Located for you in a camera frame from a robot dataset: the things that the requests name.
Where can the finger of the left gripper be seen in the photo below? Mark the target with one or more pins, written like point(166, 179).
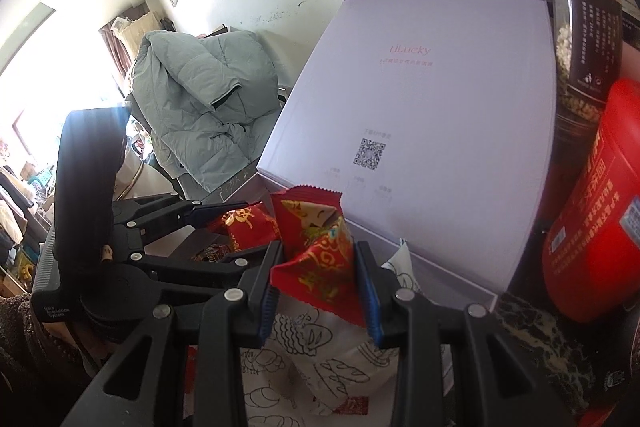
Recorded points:
point(200, 216)
point(231, 264)

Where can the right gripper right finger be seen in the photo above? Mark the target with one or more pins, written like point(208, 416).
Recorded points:
point(376, 294)

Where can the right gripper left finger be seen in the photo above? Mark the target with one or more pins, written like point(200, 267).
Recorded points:
point(263, 299)

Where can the red gold candy pack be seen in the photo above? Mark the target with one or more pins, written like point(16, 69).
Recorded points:
point(247, 227)
point(318, 264)

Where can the white printed snack pack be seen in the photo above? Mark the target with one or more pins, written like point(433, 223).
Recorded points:
point(316, 369)
point(401, 265)

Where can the brown cereal snack pack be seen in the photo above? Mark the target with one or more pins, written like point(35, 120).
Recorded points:
point(213, 253)

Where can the person left hand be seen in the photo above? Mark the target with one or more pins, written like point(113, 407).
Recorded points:
point(79, 336)

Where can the white cinnamoroll water bottle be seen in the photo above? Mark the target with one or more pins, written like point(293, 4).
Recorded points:
point(137, 179)

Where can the grey-green puffer jacket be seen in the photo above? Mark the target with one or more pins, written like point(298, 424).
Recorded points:
point(210, 103)

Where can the lavender open gift box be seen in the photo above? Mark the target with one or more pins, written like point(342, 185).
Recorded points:
point(434, 119)

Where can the red canister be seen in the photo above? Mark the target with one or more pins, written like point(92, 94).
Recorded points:
point(590, 259)

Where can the clear jar dark label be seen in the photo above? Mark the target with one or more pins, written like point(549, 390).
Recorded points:
point(588, 41)

